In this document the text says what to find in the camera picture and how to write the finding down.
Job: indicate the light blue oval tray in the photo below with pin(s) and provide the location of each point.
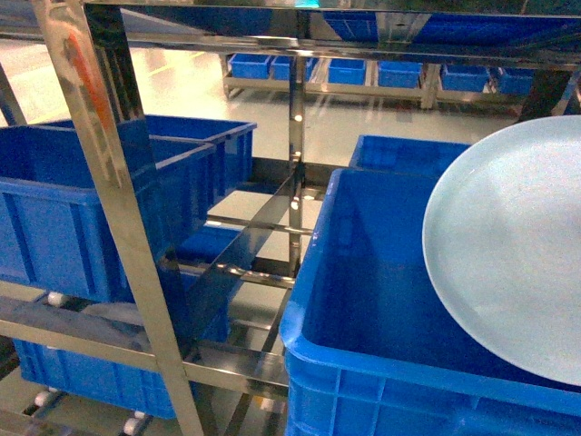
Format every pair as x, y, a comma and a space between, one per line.
501, 243

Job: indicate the blue bin lower left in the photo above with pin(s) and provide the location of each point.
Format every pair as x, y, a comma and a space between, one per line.
116, 383

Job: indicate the steel shelf rack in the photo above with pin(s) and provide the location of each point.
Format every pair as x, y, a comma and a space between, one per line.
90, 52

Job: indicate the long blue bin upper left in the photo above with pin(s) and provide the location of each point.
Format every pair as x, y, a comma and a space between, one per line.
54, 235

